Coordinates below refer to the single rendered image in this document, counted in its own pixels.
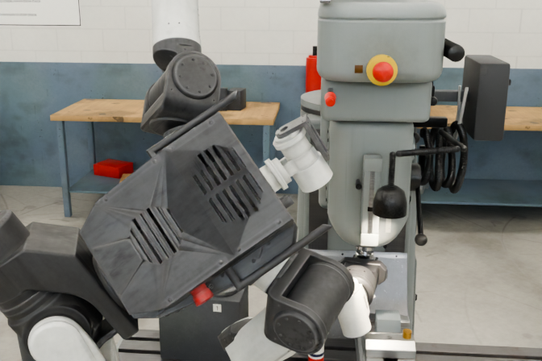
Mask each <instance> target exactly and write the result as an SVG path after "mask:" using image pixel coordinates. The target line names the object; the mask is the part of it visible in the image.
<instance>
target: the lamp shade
mask: <svg viewBox="0 0 542 361"><path fill-rule="evenodd" d="M373 214H374V215H376V216H378V217H379V218H387V219H398V218H404V217H406V215H407V198H406V194H405V192H404V190H402V189H400V188H399V187H398V186H397V185H394V186H389V185H384V186H382V187H381V188H379V189H378V190H377V192H376V194H375V197H374V199H373Z"/></svg>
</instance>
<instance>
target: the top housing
mask: <svg viewBox="0 0 542 361"><path fill-rule="evenodd" d="M318 16H319V17H318V35H317V72H318V74H319V75H320V76H321V77H322V78H324V79H326V80H329V81H343V82H372V81H371V80H370V79H369V78H368V76H367V72H366V67H367V64H368V63H369V61H370V60H371V59H372V58H373V57H374V56H377V55H387V56H390V57H391V58H392V59H393V60H394V61H395V63H396V65H397V67H398V73H397V76H396V77H395V79H394V80H393V81H392V83H425V82H431V81H434V80H436V79H437V78H439V77H440V75H441V73H442V70H443V60H444V39H445V28H446V21H445V20H444V19H445V18H446V17H447V12H446V9H445V7H444V6H443V5H442V4H441V3H439V2H433V1H428V0H330V2H329V3H320V5H319V11H318ZM355 65H363V73H355Z"/></svg>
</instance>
